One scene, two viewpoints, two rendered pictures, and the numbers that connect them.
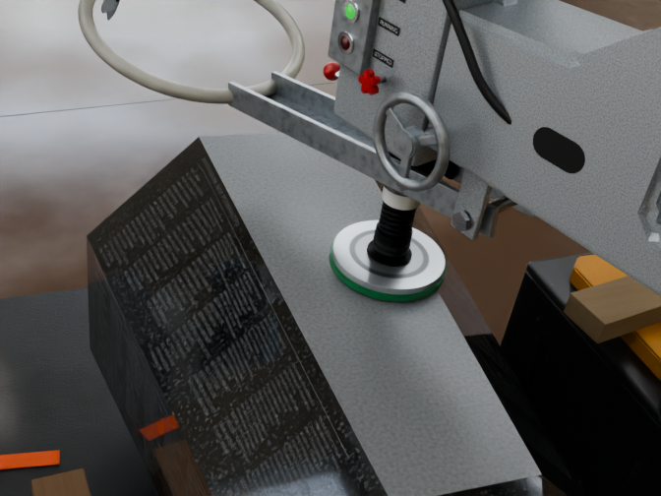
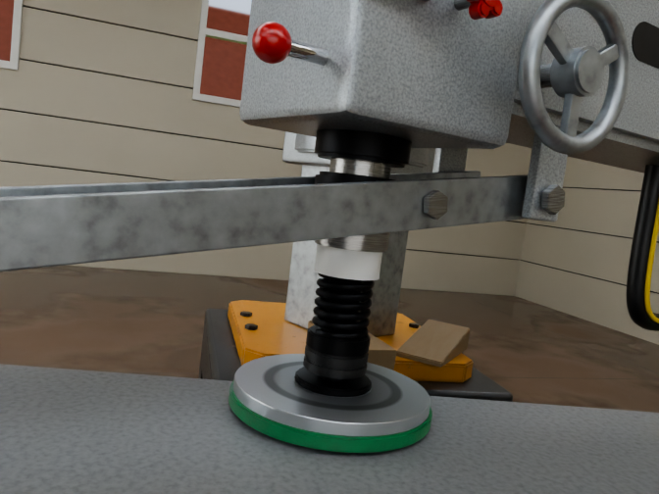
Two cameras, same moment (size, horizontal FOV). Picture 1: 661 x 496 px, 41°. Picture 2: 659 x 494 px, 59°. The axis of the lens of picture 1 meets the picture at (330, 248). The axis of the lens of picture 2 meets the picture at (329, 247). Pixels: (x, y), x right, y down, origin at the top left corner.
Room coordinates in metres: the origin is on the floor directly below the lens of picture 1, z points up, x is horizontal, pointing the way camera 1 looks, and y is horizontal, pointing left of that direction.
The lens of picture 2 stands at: (1.24, 0.50, 1.10)
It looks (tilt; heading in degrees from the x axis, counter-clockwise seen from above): 5 degrees down; 283
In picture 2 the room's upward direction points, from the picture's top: 7 degrees clockwise
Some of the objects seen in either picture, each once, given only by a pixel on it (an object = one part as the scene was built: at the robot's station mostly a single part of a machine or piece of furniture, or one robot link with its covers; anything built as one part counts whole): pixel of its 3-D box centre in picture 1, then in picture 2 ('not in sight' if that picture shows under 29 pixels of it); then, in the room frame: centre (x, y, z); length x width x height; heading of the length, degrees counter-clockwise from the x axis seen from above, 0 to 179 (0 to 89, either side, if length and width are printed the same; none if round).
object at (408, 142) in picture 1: (426, 136); (544, 75); (1.19, -0.11, 1.23); 0.15 x 0.10 x 0.15; 46
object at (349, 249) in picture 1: (389, 255); (331, 388); (1.36, -0.11, 0.89); 0.21 x 0.21 x 0.01
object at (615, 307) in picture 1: (620, 306); (348, 346); (1.43, -0.59, 0.81); 0.20 x 0.10 x 0.05; 125
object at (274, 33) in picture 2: (340, 76); (295, 49); (1.40, 0.03, 1.21); 0.08 x 0.03 x 0.03; 46
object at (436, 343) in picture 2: not in sight; (434, 341); (1.28, -0.76, 0.80); 0.20 x 0.10 x 0.05; 76
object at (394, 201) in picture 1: (402, 191); (348, 258); (1.36, -0.11, 1.03); 0.07 x 0.07 x 0.04
